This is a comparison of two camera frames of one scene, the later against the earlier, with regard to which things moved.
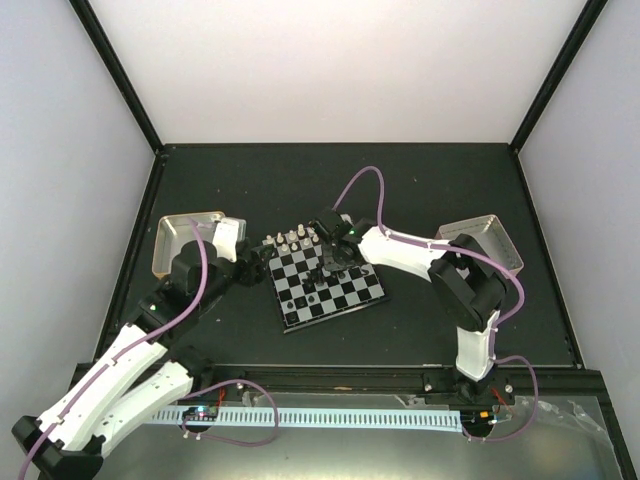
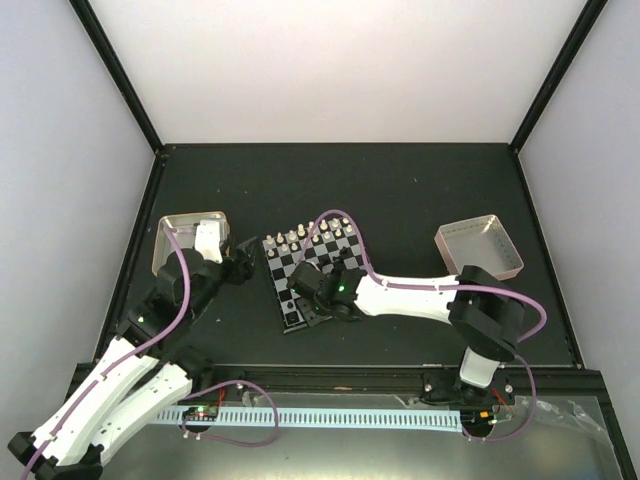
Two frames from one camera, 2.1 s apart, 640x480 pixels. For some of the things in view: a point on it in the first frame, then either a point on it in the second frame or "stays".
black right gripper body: x=335 y=261 to x=322 y=306
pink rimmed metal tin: x=488 y=238 stays
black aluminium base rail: x=513 y=382 stays
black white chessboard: x=306 y=292 stays
